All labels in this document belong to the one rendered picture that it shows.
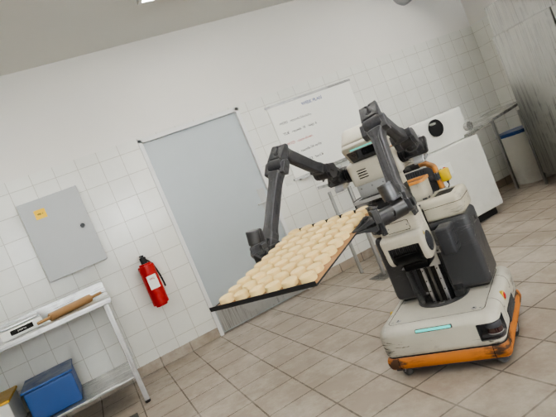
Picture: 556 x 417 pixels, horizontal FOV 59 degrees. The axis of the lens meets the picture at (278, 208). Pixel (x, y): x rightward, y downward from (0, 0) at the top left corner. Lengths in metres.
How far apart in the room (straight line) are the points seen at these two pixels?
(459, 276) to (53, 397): 3.05
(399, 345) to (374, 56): 4.18
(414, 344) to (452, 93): 4.56
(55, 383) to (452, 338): 2.93
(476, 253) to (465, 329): 0.42
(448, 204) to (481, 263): 0.35
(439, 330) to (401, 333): 0.20
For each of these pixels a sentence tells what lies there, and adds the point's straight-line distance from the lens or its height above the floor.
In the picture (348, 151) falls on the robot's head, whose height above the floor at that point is 1.21.
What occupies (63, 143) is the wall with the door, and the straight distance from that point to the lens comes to 4.91.
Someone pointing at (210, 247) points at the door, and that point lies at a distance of 4.96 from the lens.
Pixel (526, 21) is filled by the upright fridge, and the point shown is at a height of 1.71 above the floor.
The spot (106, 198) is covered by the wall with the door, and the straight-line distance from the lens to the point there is 4.83.
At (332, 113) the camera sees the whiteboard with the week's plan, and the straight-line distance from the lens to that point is 5.65.
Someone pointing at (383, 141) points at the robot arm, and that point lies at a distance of 1.88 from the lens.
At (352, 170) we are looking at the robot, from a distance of 2.50.
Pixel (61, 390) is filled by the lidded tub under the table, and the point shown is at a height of 0.37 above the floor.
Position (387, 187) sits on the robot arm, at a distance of 1.66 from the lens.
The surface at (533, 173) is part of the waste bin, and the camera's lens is 6.63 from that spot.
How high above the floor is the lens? 1.23
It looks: 3 degrees down
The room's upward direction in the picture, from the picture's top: 23 degrees counter-clockwise
